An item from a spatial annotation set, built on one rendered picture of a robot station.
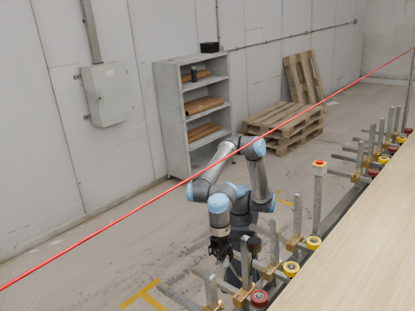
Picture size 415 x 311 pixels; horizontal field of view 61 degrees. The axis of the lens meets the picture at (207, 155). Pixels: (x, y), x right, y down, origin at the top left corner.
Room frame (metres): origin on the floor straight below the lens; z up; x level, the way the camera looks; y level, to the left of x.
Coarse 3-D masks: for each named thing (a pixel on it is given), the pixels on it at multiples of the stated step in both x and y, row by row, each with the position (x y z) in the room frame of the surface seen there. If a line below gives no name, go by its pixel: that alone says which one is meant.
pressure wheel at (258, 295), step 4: (252, 292) 1.21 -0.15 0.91; (256, 292) 1.21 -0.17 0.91; (260, 292) 1.20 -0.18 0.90; (264, 292) 1.20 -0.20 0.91; (252, 296) 1.18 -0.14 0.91; (256, 296) 1.19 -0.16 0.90; (260, 296) 1.18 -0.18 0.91; (264, 296) 1.18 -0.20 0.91; (252, 300) 1.17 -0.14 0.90; (256, 300) 1.16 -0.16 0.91; (260, 300) 1.16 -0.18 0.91; (264, 300) 1.16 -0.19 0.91; (252, 304) 1.17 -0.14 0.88; (256, 304) 1.15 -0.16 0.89; (260, 304) 1.15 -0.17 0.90; (264, 304) 1.15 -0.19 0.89
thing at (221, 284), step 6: (192, 270) 1.45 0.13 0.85; (198, 270) 1.43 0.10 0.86; (198, 276) 1.42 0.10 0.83; (222, 282) 1.34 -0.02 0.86; (222, 288) 1.31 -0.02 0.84; (228, 288) 1.29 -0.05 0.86; (234, 288) 1.29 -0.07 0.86; (234, 294) 1.26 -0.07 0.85; (246, 300) 1.22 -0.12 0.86; (252, 306) 1.19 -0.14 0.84
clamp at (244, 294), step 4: (240, 288) 1.28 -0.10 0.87; (252, 288) 1.27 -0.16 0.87; (256, 288) 1.29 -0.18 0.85; (240, 292) 1.25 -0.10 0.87; (244, 292) 1.25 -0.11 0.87; (248, 292) 1.24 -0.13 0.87; (236, 296) 1.23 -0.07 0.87; (244, 296) 1.22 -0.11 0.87; (236, 300) 1.21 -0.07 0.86; (240, 300) 1.20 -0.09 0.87; (244, 300) 1.21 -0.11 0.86; (236, 304) 1.21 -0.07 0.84; (240, 304) 1.20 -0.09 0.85; (244, 304) 1.21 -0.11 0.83; (240, 308) 1.20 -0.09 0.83
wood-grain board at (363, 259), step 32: (384, 192) 1.97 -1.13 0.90; (352, 224) 1.66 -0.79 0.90; (384, 224) 1.63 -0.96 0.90; (320, 256) 1.41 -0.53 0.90; (352, 256) 1.39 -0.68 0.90; (384, 256) 1.37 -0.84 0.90; (288, 288) 1.22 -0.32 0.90; (320, 288) 1.20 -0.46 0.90; (352, 288) 1.19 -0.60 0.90; (384, 288) 1.17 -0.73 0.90
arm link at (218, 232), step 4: (212, 228) 1.24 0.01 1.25; (224, 228) 1.23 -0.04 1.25; (228, 228) 1.24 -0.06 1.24; (212, 232) 1.24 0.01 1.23; (216, 232) 1.23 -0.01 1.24; (220, 232) 1.23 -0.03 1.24; (224, 232) 1.23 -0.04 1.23; (228, 232) 1.25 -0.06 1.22; (216, 236) 1.23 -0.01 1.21; (220, 236) 1.23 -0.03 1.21
